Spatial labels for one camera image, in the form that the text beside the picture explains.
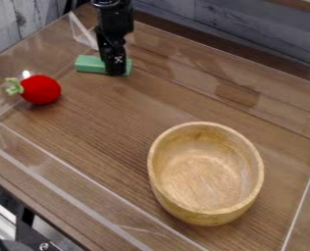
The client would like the light wooden bowl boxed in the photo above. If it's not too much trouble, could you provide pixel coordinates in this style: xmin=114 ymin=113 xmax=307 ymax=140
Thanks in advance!
xmin=147 ymin=122 xmax=265 ymax=226

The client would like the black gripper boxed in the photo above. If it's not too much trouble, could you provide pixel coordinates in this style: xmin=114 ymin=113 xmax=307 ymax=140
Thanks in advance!
xmin=92 ymin=0 xmax=134 ymax=75

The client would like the clear acrylic corner bracket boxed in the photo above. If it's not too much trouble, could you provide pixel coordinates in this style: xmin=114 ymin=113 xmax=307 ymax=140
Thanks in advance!
xmin=68 ymin=12 xmax=98 ymax=50

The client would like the black metal table leg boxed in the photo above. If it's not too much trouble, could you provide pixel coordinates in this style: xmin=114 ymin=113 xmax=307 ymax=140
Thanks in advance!
xmin=15 ymin=206 xmax=62 ymax=251

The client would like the green rectangular block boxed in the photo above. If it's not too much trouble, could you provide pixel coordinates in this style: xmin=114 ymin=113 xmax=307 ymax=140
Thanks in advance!
xmin=74 ymin=55 xmax=133 ymax=76

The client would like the red plush tomato toy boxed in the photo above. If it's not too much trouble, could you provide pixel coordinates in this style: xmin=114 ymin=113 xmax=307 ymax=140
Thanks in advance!
xmin=5 ymin=75 xmax=62 ymax=105

